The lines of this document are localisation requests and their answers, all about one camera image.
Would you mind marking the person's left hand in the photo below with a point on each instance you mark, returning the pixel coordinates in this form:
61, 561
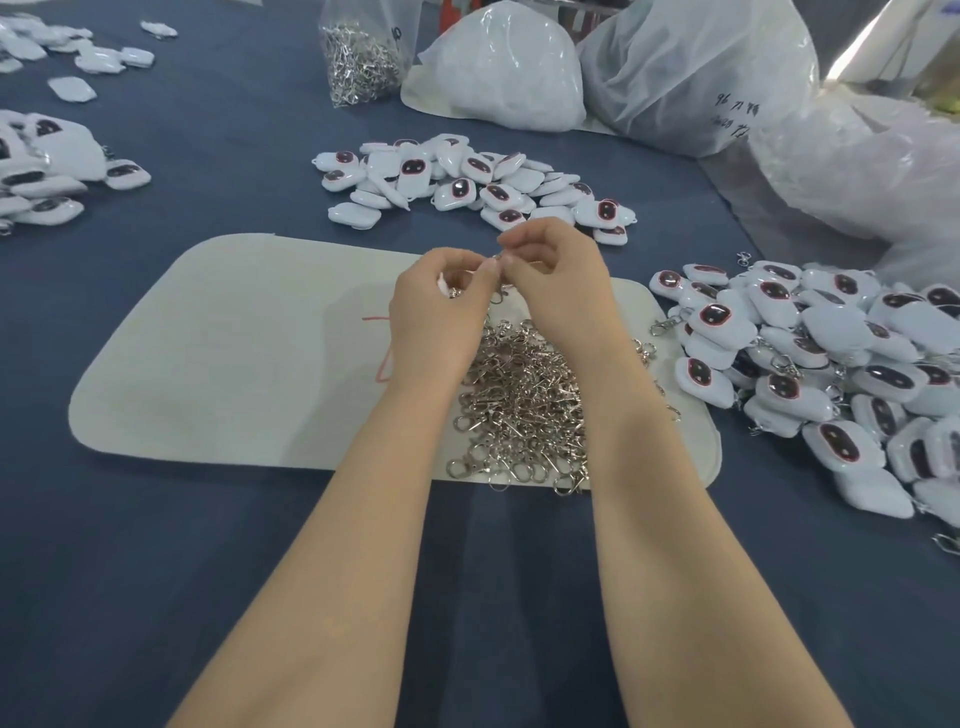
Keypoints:
432, 327

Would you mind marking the person's right hand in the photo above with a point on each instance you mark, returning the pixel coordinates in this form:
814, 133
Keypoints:
567, 297

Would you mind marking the person's left forearm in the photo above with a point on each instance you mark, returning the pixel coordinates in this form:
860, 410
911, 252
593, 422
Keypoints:
323, 585

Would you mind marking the person's right forearm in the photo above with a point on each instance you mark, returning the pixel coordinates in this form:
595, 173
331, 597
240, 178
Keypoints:
720, 585

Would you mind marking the thin red thread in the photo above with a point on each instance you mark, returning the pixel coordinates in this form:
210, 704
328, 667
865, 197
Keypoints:
378, 342

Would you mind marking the cream felt work mat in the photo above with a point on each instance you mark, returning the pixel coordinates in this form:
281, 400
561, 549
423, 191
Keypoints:
203, 348

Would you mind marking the round white plastic bag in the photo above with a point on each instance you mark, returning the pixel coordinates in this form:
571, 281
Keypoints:
498, 66

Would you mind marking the large translucent plastic bag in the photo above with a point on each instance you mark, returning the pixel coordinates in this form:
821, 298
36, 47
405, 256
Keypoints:
696, 75

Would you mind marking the crumpled clear plastic bag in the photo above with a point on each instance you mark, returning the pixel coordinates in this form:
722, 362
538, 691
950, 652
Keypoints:
873, 162

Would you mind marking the white plastic sheet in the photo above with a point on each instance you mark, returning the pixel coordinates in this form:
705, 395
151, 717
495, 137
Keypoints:
888, 36

